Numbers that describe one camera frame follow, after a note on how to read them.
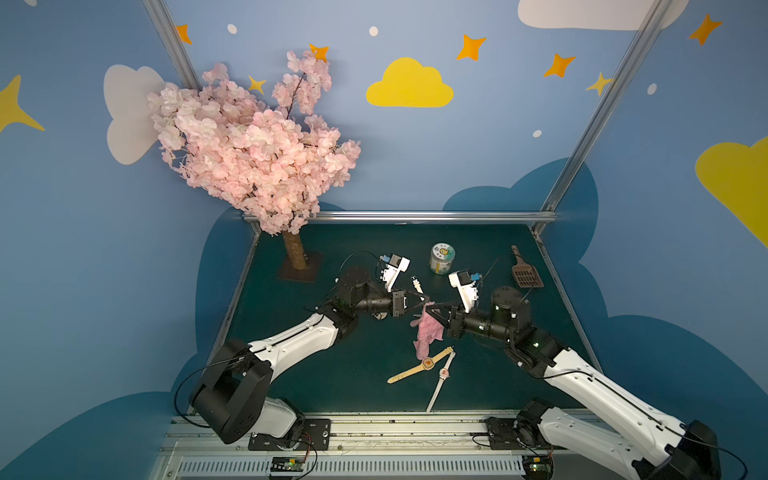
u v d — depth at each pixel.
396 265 0.69
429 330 0.73
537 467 0.73
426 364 0.86
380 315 0.95
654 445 0.41
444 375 0.84
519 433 0.68
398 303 0.65
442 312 0.74
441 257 1.02
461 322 0.63
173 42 0.73
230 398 0.42
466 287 0.64
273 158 0.66
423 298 0.72
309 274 1.07
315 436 0.74
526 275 1.08
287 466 0.72
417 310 0.71
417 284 0.72
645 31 0.72
